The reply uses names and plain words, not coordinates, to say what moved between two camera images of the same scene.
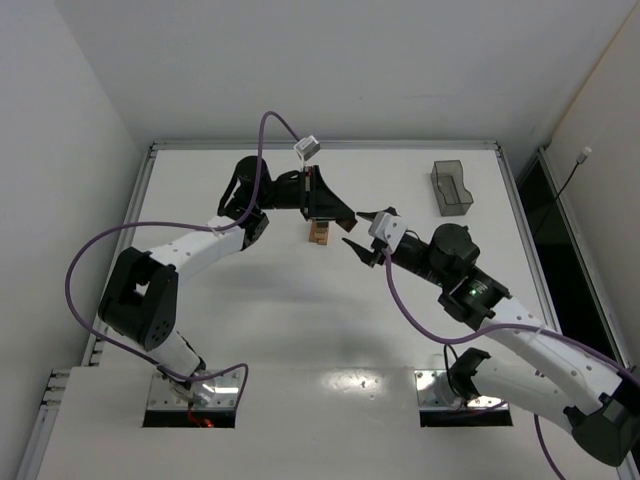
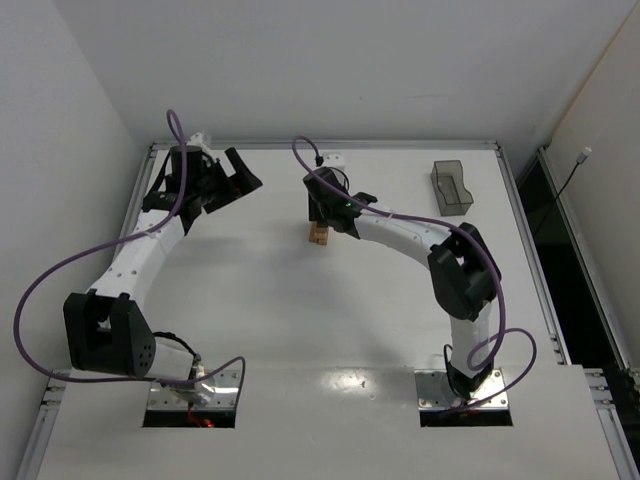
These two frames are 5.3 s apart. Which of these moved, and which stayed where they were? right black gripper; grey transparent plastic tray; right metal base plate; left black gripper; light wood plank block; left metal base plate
Moved: right black gripper; left black gripper
Stayed: right metal base plate; left metal base plate; grey transparent plastic tray; light wood plank block
